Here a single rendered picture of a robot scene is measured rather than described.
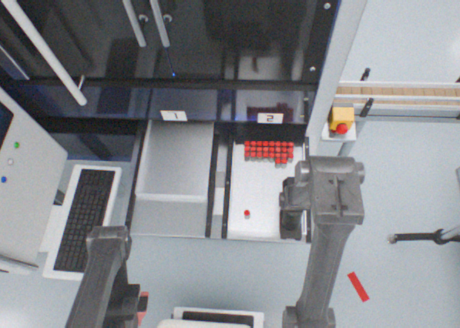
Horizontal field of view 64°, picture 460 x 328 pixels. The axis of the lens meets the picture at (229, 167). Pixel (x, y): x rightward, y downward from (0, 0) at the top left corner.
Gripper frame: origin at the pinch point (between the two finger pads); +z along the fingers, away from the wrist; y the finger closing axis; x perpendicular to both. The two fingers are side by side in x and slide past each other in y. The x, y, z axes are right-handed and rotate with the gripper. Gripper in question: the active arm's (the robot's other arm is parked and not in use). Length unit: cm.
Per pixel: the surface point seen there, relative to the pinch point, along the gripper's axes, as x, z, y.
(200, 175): 31.9, -0.8, 21.7
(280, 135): 2.9, -3.4, 39.5
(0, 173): 89, -24, 5
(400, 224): -71, 85, 47
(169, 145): 45, -3, 34
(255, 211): 11.2, 1.6, 8.9
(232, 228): 19.0, 2.6, 2.6
